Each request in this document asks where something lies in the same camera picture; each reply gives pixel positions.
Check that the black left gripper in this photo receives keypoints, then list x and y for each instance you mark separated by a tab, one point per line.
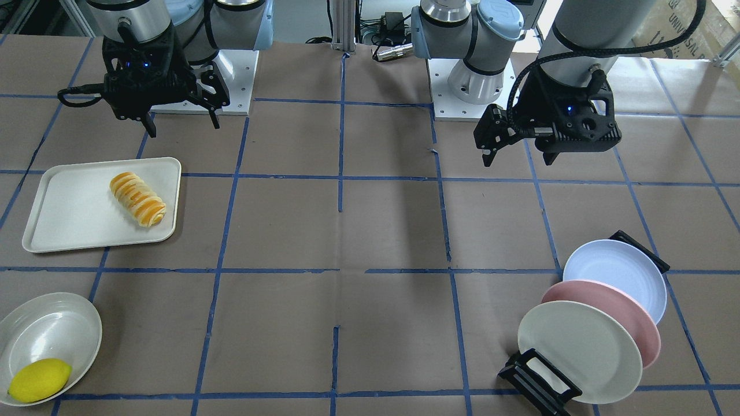
533	98

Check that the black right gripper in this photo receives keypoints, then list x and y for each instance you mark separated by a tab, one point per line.
211	88

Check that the striped orange bread roll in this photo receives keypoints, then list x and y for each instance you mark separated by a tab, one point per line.
138	199

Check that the blue plate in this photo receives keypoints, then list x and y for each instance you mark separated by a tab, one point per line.
634	270

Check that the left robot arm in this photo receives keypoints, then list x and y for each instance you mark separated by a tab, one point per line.
484	35

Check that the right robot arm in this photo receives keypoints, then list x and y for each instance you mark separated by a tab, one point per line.
203	27

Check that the pink plate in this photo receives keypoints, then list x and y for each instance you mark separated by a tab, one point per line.
618	305

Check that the cream plate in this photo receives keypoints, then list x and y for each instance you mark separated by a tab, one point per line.
589	347

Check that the white round plate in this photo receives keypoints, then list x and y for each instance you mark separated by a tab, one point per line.
63	326

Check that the white rectangular tray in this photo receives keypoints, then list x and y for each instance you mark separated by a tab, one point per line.
74	207

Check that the black power adapter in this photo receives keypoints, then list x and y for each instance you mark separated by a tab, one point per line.
392	23

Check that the cardboard box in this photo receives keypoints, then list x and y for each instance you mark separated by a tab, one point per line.
669	19

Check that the black dish rack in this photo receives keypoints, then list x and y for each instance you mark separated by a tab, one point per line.
542	384

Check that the yellow lemon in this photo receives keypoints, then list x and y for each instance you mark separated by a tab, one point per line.
39	380

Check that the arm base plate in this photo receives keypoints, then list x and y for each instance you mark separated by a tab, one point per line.
445	98
239	70

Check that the silver cable connector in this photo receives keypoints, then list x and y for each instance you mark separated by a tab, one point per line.
393	53

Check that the aluminium frame post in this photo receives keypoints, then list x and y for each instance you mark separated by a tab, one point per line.
343	18

